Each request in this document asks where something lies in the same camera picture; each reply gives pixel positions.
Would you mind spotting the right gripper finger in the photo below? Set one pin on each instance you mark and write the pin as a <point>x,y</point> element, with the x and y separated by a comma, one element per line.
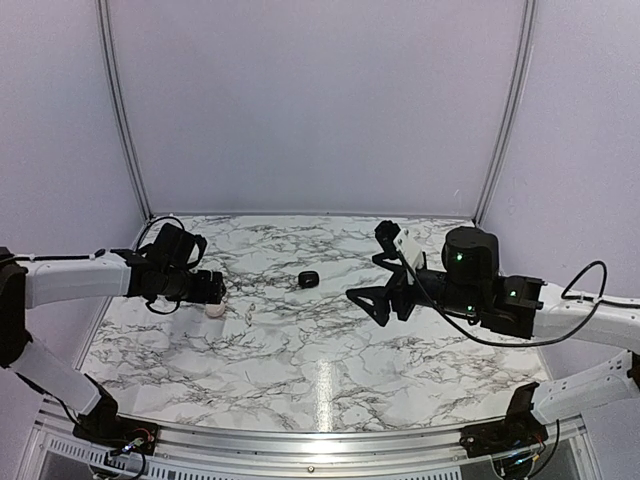
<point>388,262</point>
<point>373,301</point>

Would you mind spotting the right aluminium frame post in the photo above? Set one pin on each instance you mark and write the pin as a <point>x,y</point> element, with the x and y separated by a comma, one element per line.
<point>516,87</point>

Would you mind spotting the front aluminium rail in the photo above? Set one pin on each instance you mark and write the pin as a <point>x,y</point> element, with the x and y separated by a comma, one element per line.
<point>174,451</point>

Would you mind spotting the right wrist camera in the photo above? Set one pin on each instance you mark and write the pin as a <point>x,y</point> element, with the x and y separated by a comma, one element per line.
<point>395,240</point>

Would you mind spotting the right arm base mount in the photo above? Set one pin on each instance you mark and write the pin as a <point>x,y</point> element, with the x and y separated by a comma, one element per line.
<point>517,429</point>

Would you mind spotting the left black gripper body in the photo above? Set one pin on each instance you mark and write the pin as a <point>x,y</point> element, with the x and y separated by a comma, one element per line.
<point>199,294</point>

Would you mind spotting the pink earbud charging case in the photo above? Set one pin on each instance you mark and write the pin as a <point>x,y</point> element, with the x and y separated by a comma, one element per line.
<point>215,310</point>

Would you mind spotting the left aluminium frame post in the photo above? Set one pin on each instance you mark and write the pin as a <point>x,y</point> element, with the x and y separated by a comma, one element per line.
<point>116,94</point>

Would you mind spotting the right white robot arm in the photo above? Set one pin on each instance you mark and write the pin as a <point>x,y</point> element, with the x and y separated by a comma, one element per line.
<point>530,312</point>

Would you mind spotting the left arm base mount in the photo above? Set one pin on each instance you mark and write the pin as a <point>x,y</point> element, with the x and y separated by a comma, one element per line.
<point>115,430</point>

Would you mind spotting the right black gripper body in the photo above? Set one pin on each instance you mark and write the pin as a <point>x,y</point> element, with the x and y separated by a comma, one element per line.
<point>398,290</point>

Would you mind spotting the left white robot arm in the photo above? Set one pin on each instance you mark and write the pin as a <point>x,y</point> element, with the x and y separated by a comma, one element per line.
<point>166,268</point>

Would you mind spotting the aluminium frame post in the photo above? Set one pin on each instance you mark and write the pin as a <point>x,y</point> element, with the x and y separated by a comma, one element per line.
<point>516,87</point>
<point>116,94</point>

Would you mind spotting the black earbud charging case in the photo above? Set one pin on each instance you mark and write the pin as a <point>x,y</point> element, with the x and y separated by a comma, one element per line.
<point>308,279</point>

